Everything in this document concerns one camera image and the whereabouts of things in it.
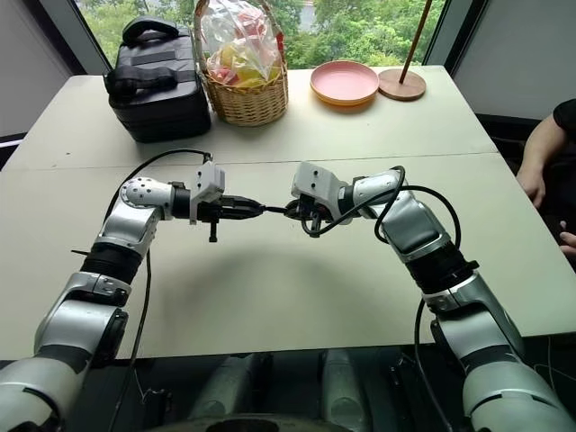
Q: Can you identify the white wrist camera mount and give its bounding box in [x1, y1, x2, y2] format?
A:
[291, 160, 353, 225]
[188, 161, 227, 225]

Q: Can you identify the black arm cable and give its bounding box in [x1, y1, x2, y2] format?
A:
[310, 165, 462, 248]
[105, 148, 214, 374]

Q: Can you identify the round wooden stand base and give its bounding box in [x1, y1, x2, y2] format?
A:
[377, 67, 428, 102]

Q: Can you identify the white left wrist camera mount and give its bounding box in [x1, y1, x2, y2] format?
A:
[188, 161, 227, 225]

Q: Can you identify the person's left hand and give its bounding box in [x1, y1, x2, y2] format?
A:
[558, 220, 576, 258]

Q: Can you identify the person's black shirt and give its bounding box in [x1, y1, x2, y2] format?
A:
[552, 98, 576, 136]

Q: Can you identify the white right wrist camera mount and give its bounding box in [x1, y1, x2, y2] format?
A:
[291, 160, 353, 225]

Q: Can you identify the dark rounded grey shape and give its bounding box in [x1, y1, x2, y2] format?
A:
[191, 353, 274, 424]

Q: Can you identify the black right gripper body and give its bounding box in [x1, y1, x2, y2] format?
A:
[296, 193, 337, 226]

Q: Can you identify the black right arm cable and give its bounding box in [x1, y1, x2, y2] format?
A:
[310, 165, 462, 248]

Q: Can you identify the person's right hand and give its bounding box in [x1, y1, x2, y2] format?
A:
[516, 165, 548, 209]

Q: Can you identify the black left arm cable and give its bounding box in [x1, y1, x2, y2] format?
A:
[105, 148, 214, 374]

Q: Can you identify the clear plastic bag of fruit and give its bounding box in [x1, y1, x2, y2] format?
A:
[199, 0, 283, 89]

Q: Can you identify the thin white wire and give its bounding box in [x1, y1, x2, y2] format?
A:
[544, 335, 576, 383]

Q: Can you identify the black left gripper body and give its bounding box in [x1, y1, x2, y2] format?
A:
[196, 193, 236, 245]

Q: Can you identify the pink plate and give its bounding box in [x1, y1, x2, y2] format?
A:
[310, 59, 380, 102]

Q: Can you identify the black zippered carry bag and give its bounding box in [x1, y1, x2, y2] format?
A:
[103, 15, 212, 144]

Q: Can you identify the woven wicker basket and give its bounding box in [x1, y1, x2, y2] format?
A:
[192, 0, 290, 128]

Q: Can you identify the yellow plate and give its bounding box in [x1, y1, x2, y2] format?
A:
[311, 89, 378, 108]

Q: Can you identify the wooden stand rod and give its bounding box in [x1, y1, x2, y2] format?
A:
[399, 0, 434, 85]

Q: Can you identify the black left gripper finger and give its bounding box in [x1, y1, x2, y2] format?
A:
[227, 194, 263, 211]
[223, 206, 267, 222]

